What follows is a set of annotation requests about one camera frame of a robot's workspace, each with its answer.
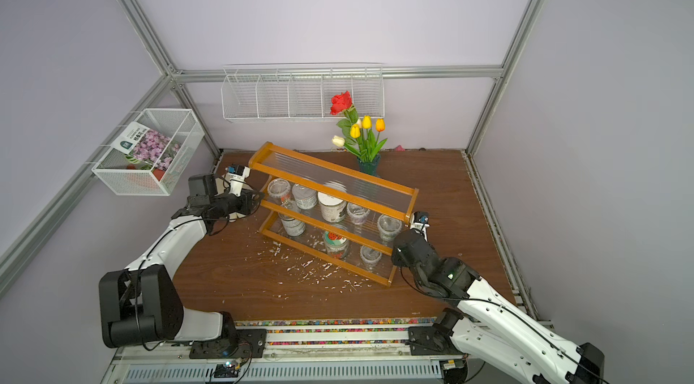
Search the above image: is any clear tub lower shelf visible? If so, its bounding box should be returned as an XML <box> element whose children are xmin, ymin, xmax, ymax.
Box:
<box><xmin>360</xmin><ymin>246</ymin><xmax>382</xmax><ymax>271</ymax></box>

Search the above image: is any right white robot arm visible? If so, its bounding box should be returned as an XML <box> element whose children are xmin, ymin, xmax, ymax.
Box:
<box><xmin>391</xmin><ymin>230</ymin><xmax>605</xmax><ymax>383</ymax></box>

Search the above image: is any clear small plastic tub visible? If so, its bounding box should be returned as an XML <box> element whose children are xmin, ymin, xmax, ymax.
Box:
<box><xmin>267</xmin><ymin>178</ymin><xmax>293</xmax><ymax>205</ymax></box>

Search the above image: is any purple flower seed packet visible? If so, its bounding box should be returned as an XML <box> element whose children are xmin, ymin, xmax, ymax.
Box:
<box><xmin>110</xmin><ymin>121</ymin><xmax>181</xmax><ymax>172</ymax></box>

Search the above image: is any tall white Ideal jar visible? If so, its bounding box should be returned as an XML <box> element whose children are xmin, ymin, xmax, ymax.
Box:
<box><xmin>317</xmin><ymin>192</ymin><xmax>347</xmax><ymax>223</ymax></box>

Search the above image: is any teal glass vase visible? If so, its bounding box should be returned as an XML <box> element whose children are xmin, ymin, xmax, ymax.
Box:
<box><xmin>357</xmin><ymin>154</ymin><xmax>381</xmax><ymax>177</ymax></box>

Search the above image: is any metal base rail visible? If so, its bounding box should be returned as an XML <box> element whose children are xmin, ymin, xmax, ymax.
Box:
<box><xmin>102</xmin><ymin>317</ymin><xmax>507</xmax><ymax>383</ymax></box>

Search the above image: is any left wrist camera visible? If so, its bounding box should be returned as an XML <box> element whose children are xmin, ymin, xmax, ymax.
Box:
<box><xmin>223</xmin><ymin>165</ymin><xmax>251</xmax><ymax>197</ymax></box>

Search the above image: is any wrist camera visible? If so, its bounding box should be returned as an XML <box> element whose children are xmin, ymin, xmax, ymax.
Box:
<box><xmin>410</xmin><ymin>210</ymin><xmax>430</xmax><ymax>235</ymax></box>
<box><xmin>223</xmin><ymin>165</ymin><xmax>251</xmax><ymax>197</ymax></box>

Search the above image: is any orange wooden glass shelf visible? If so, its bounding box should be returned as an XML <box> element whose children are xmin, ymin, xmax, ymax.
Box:
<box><xmin>249</xmin><ymin>143</ymin><xmax>419</xmax><ymax>286</ymax></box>

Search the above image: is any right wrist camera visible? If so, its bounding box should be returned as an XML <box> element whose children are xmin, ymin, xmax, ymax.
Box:
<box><xmin>410</xmin><ymin>210</ymin><xmax>430</xmax><ymax>235</ymax></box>

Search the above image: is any tomato label seed jar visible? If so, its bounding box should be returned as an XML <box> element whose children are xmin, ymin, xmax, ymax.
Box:
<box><xmin>324</xmin><ymin>230</ymin><xmax>351</xmax><ymax>260</ymax></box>

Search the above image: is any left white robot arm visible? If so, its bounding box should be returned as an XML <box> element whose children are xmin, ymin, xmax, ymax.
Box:
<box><xmin>99</xmin><ymin>189</ymin><xmax>264</xmax><ymax>357</ymax></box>

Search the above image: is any long white wire basket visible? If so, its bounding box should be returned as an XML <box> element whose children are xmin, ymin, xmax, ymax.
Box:
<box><xmin>220</xmin><ymin>62</ymin><xmax>385</xmax><ymax>122</ymax></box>

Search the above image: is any small white wire basket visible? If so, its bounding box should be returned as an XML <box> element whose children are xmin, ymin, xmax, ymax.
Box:
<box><xmin>92</xmin><ymin>108</ymin><xmax>204</xmax><ymax>196</ymax></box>

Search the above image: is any artificial flower bouquet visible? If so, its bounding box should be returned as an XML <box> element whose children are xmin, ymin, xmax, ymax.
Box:
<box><xmin>330</xmin><ymin>91</ymin><xmax>388</xmax><ymax>163</ymax></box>

